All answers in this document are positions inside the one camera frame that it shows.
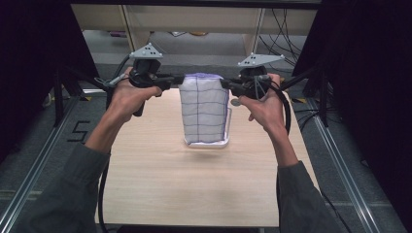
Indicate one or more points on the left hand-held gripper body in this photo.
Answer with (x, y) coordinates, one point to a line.
(145, 69)

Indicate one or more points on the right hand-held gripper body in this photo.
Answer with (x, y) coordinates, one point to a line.
(256, 76)

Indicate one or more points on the white cloth with purple grid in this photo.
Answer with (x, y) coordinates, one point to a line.
(204, 110)

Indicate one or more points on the person's left hand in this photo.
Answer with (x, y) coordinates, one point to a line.
(129, 98)

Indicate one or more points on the person's right hand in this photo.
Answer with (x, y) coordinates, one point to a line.
(267, 108)

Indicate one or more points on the grey flat object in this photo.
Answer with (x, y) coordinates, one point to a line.
(178, 33)

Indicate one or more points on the purple object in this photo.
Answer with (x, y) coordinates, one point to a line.
(117, 33)

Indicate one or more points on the yellow round object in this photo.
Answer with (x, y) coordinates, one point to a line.
(198, 33)

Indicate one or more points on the beige wooden desk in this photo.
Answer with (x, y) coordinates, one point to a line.
(194, 19)

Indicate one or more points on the black metal stand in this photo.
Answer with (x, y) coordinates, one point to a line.
(59, 97)
(323, 97)

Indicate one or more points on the black curtain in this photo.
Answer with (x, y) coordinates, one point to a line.
(32, 64)
(372, 81)

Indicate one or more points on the aluminium floor rail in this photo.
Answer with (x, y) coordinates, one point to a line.
(343, 168)
(35, 161)

